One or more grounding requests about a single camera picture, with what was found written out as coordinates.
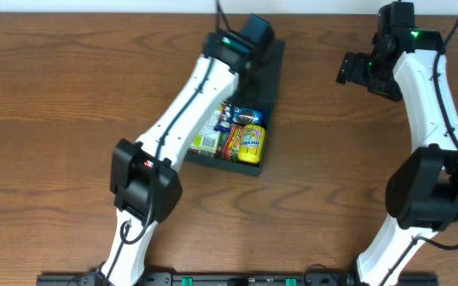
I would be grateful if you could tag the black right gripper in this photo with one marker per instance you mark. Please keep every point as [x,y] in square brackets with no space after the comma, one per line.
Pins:
[348,67]

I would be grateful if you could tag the black box with lid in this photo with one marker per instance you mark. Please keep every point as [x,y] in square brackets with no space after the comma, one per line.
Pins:
[260,94]

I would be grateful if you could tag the blue Oreo cookie pack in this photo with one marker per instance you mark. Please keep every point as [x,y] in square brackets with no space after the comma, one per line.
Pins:
[247,116]

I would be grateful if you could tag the yellow round candy tub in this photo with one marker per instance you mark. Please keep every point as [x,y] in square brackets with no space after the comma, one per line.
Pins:
[251,144]

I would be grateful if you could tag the purple Dairy Milk bar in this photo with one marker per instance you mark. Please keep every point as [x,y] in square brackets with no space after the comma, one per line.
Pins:
[225,119]

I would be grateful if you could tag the colourful gummy candy bag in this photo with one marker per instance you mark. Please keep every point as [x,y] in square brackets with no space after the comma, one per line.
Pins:
[229,144]

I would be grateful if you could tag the green yellow snack box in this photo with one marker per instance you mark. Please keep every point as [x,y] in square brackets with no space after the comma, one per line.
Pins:
[205,143]

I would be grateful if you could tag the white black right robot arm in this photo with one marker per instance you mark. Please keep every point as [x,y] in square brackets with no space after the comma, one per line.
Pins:
[408,64]

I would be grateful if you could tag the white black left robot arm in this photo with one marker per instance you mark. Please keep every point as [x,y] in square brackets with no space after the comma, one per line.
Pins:
[144,173]

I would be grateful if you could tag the black mounting rail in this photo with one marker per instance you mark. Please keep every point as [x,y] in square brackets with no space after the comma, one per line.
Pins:
[168,279]

